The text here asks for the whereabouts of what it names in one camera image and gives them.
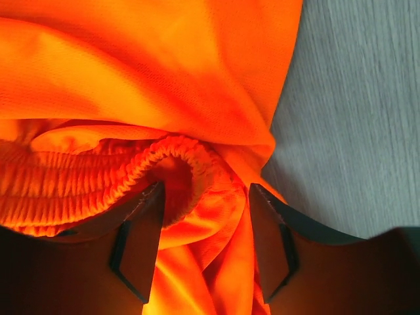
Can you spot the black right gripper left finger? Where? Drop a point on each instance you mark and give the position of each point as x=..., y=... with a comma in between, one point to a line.
x=105, y=265

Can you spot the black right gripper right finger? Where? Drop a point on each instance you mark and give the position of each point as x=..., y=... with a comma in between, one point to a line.
x=306, y=267

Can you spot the orange shorts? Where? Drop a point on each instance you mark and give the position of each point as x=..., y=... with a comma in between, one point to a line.
x=101, y=98

